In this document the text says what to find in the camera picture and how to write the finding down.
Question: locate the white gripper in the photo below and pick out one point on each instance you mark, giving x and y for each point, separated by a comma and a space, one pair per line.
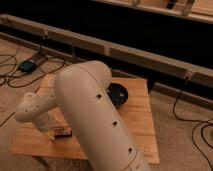
45, 123

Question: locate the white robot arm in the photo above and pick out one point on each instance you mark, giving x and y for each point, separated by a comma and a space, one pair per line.
80, 92

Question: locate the dark ceramic bowl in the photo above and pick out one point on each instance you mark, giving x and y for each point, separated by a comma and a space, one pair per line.
117, 93

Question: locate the black power adapter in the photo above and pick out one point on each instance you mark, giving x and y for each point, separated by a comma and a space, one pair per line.
27, 66

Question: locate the long wooden beam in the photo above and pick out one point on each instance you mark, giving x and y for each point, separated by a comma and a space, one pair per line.
159, 63

